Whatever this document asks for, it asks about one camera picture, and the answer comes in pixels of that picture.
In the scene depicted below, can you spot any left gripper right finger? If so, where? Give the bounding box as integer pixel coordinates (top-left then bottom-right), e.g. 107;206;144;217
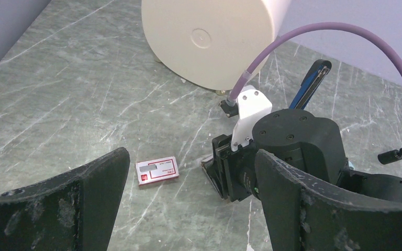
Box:
255;150;402;250

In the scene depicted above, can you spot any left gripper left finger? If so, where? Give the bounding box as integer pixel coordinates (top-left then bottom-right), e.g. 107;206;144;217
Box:
0;147;130;250

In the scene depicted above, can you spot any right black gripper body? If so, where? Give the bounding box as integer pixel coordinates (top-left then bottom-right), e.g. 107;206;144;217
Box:
212;109;347;201

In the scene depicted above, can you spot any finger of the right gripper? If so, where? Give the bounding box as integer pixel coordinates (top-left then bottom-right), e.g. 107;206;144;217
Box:
201;156;228;199

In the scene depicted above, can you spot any red white staple box sleeve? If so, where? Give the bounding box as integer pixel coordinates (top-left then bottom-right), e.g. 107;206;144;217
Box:
135;156;180;186

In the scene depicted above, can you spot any blue stapler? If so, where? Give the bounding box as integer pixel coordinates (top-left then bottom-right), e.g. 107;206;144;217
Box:
289;59;332;109

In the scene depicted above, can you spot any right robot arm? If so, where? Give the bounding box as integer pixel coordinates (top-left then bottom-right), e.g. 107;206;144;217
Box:
202;109;402;203

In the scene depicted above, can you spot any small black cylinder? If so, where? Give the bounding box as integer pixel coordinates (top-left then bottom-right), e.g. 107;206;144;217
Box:
377;147;402;165

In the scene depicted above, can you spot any cream cylindrical container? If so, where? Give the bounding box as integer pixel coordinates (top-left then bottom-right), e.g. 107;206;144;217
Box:
141;0;291;90

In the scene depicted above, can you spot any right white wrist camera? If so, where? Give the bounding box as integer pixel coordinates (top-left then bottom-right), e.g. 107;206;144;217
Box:
219;85;272;152

